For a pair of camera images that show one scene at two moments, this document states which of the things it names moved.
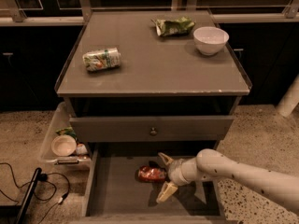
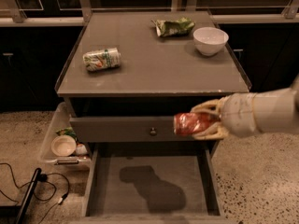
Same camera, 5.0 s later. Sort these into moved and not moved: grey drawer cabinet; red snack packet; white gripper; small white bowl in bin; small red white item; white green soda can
Moved: red snack packet; white gripper
Not moved: small white bowl in bin; small red white item; grey drawer cabinet; white green soda can
